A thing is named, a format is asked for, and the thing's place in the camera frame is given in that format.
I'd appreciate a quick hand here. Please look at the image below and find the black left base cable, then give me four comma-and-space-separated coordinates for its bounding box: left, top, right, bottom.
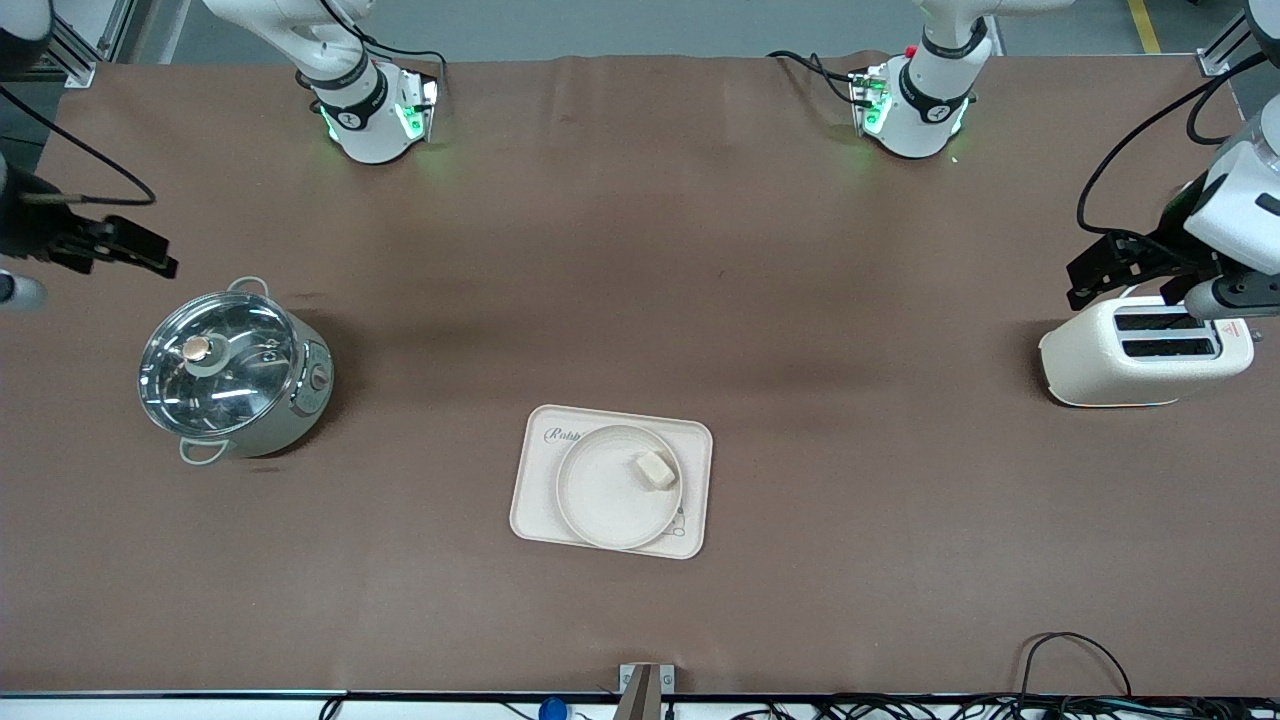
767, 49, 867, 107

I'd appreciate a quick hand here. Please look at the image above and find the black base cable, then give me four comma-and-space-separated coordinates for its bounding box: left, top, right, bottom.
353, 28, 449, 77
767, 49, 867, 107

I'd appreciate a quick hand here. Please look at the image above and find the black right base cable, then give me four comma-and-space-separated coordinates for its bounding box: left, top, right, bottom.
353, 28, 449, 77

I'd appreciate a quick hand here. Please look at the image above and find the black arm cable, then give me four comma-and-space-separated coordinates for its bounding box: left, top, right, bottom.
0, 84, 158, 207
1076, 52, 1280, 237

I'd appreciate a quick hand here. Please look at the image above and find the black cable tangle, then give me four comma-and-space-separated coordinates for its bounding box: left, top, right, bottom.
728, 693, 1280, 720

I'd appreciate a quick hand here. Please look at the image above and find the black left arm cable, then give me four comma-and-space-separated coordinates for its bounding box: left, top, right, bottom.
1076, 52, 1280, 237

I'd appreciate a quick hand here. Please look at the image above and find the cream two-slot toaster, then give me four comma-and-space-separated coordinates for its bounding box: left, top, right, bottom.
1038, 295, 1263, 408

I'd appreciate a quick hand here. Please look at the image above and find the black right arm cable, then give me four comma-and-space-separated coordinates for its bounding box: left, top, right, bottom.
0, 84, 158, 207

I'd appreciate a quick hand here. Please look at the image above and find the pale green electric pot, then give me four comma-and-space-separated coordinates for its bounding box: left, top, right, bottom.
138, 277, 336, 467

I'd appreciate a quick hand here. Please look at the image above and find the black looped cable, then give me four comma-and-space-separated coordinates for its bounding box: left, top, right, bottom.
1014, 631, 1137, 703

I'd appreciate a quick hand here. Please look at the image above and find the glass pot lid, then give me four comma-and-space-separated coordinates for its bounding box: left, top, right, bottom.
138, 292, 301, 436

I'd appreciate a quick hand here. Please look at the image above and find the cream rabbit print tray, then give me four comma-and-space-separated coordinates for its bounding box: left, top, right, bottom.
510, 404, 714, 559

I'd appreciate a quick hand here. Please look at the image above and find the aluminium frame profile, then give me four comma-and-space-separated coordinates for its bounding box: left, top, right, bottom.
45, 0, 136, 89
1198, 25, 1256, 78

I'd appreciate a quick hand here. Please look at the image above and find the small pale bun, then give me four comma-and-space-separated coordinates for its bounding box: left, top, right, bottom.
628, 451, 679, 491

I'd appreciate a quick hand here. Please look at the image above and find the round cream plate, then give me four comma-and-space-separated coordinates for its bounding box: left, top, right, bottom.
556, 425, 685, 551

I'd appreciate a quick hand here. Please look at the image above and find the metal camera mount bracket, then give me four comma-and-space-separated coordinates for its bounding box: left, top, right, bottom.
618, 662, 675, 720

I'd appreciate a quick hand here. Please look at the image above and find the brown table mat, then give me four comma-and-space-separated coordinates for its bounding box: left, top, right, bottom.
0, 52, 1280, 697

